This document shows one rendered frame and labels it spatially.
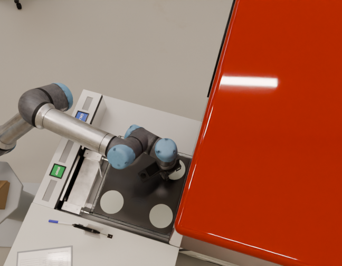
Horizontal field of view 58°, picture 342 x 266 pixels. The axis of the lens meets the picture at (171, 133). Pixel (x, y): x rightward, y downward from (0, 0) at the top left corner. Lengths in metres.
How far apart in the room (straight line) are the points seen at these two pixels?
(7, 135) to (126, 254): 0.69
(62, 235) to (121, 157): 0.52
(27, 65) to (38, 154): 0.82
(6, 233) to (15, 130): 1.21
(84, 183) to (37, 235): 0.28
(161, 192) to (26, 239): 0.57
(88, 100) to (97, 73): 1.23
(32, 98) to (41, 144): 1.43
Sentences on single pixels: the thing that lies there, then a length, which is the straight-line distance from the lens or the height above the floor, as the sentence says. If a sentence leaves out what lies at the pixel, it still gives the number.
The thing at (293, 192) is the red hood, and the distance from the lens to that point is 0.46.
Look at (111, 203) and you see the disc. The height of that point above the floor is 0.90.
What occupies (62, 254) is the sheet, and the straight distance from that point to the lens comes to 1.33.
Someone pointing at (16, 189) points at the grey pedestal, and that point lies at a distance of 1.60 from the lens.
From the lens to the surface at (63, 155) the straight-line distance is 1.41.
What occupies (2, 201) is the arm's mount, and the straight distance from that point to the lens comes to 1.57.
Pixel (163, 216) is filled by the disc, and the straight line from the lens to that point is 1.35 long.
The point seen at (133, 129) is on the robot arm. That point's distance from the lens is 1.07.
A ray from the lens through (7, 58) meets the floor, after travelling 3.04.
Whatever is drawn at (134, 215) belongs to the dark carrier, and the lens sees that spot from 1.36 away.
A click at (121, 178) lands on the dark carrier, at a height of 0.90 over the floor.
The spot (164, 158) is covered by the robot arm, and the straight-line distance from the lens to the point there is 1.02.
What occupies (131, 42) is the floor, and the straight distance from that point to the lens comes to 2.85.
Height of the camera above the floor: 2.24
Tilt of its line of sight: 69 degrees down
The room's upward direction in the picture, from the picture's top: 3 degrees clockwise
